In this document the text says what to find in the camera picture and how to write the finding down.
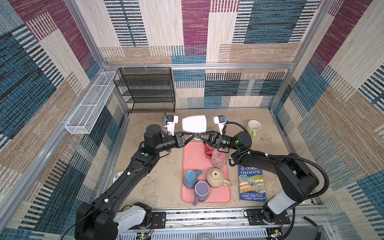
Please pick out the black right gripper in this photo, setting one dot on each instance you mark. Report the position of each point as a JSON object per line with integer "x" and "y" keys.
{"x": 215, "y": 138}

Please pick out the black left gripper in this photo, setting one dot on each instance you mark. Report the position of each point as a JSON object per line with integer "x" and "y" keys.
{"x": 179, "y": 141}

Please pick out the white ceramic mug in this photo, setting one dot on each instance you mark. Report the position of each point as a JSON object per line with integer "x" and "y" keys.
{"x": 194, "y": 124}

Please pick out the red ceramic mug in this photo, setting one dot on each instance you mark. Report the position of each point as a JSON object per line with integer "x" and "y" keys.
{"x": 208, "y": 151}

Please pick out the light green ceramic mug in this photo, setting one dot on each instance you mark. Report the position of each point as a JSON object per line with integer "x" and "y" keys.
{"x": 253, "y": 127}

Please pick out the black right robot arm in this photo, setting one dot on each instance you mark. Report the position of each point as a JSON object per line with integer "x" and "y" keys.
{"x": 296, "y": 178}

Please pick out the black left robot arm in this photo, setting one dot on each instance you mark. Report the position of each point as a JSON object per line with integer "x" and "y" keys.
{"x": 96, "y": 221}

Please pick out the pink patterned glass mug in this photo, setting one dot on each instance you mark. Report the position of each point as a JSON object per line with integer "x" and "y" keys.
{"x": 218, "y": 159}

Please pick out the blue ceramic mug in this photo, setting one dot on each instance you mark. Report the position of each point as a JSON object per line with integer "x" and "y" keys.
{"x": 191, "y": 179}

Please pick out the beige speckled ceramic mug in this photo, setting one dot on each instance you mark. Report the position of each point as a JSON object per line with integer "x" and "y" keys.
{"x": 215, "y": 178}

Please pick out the purple ceramic mug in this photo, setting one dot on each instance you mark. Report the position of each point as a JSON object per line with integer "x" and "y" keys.
{"x": 202, "y": 191}

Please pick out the blue treehouse paperback book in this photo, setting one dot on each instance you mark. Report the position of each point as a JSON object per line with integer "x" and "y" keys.
{"x": 251, "y": 184}

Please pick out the black wire shelf rack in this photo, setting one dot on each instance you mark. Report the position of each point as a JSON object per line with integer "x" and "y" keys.
{"x": 147, "y": 90}

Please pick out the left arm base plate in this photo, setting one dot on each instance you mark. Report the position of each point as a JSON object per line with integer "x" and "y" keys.
{"x": 156, "y": 221}

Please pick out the aluminium front rail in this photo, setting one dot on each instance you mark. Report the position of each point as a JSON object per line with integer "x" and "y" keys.
{"x": 307, "y": 223}

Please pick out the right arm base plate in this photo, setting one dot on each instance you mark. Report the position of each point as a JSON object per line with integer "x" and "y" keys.
{"x": 261, "y": 217}

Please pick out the white wire mesh basket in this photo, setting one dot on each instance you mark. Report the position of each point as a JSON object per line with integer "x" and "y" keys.
{"x": 90, "y": 108}

